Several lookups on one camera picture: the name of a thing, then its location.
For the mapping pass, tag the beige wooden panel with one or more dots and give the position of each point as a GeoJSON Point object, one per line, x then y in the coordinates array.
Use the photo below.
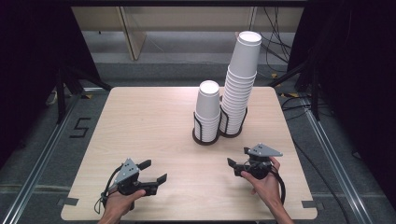
{"type": "Point", "coordinates": [135, 40]}

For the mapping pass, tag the short stack of white cups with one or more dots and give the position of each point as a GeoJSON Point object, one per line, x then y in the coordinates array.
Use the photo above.
{"type": "Point", "coordinates": [208, 105]}

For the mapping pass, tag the black tape strip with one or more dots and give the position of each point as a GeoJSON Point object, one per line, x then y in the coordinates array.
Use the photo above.
{"type": "Point", "coordinates": [311, 204]}
{"type": "Point", "coordinates": [68, 201]}

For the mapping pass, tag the black metal stand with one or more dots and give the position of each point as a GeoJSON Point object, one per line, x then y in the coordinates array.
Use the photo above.
{"type": "Point", "coordinates": [60, 99]}

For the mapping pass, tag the person's left hand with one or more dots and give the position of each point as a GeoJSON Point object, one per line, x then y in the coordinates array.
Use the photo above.
{"type": "Point", "coordinates": [117, 203]}

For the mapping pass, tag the person's right hand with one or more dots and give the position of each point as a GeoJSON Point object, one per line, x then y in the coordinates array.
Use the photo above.
{"type": "Point", "coordinates": [268, 188]}

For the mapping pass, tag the tall stack of white cups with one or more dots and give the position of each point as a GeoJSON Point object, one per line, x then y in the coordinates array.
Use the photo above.
{"type": "Point", "coordinates": [244, 59]}

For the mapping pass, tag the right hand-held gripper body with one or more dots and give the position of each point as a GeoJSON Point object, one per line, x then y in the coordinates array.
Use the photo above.
{"type": "Point", "coordinates": [261, 167]}

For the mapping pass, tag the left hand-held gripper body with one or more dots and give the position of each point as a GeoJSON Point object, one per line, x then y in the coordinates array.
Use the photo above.
{"type": "Point", "coordinates": [127, 174]}

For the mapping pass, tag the black curtain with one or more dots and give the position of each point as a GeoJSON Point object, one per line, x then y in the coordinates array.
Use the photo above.
{"type": "Point", "coordinates": [358, 77]}
{"type": "Point", "coordinates": [28, 62]}

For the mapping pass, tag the metal floor rail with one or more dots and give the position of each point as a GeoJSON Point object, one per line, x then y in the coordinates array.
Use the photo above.
{"type": "Point", "coordinates": [336, 161]}
{"type": "Point", "coordinates": [37, 174]}

